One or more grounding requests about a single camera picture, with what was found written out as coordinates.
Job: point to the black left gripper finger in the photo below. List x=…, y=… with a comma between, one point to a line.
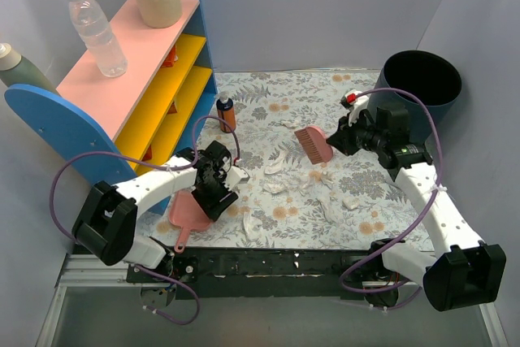
x=206, y=202
x=221, y=205

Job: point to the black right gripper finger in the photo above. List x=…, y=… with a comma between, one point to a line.
x=336, y=139
x=349, y=149

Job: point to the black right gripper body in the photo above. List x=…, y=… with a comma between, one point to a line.
x=346, y=140

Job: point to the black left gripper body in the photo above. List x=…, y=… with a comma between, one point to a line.
x=219, y=204

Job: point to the pink hand brush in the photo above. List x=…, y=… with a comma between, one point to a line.
x=314, y=143

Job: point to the pink dustpan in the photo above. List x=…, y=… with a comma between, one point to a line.
x=188, y=216

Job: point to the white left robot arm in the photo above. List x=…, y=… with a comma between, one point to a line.
x=106, y=225

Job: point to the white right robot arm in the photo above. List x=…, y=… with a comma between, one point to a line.
x=440, y=252

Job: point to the brown small bottle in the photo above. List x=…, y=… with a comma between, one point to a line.
x=226, y=112

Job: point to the floral table mat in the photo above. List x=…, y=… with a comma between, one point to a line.
x=262, y=100

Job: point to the dark blue trash bin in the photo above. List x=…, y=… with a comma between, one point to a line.
x=430, y=78

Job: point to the orange item in shelf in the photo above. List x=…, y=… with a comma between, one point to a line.
x=170, y=58

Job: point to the blue pink yellow shelf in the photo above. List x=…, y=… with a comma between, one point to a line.
x=107, y=125

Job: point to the clear plastic water bottle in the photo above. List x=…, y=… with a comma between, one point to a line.
x=94, y=29

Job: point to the green metal bottle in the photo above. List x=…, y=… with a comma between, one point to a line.
x=16, y=69

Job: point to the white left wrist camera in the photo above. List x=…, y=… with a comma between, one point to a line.
x=235, y=176

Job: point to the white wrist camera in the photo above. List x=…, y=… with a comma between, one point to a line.
x=235, y=176
x=354, y=103

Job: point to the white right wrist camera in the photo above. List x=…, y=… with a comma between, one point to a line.
x=354, y=103

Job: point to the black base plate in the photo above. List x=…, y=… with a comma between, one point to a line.
x=247, y=272

